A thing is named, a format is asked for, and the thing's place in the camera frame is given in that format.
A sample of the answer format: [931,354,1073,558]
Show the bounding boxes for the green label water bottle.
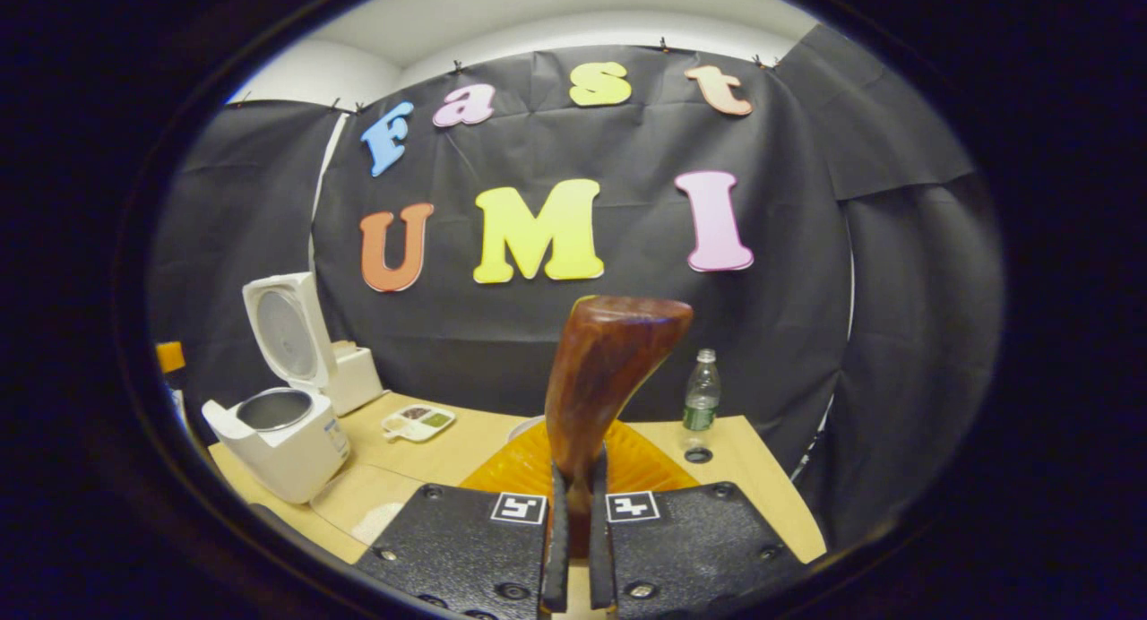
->
[683,349,722,433]

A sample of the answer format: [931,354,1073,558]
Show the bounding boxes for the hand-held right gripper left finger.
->
[357,418,572,619]

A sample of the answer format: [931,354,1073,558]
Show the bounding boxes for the white rice cooker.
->
[202,272,352,504]

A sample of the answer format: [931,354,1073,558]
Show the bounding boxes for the brown wooden spoon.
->
[545,296,695,558]

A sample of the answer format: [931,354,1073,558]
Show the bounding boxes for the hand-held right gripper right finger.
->
[587,418,803,619]

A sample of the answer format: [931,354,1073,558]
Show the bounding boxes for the white toaster with bread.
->
[327,340,386,417]

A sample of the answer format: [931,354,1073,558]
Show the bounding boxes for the black backdrop cloth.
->
[148,24,1005,549]

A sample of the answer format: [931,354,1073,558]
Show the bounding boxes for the small white divided dish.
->
[381,404,456,443]

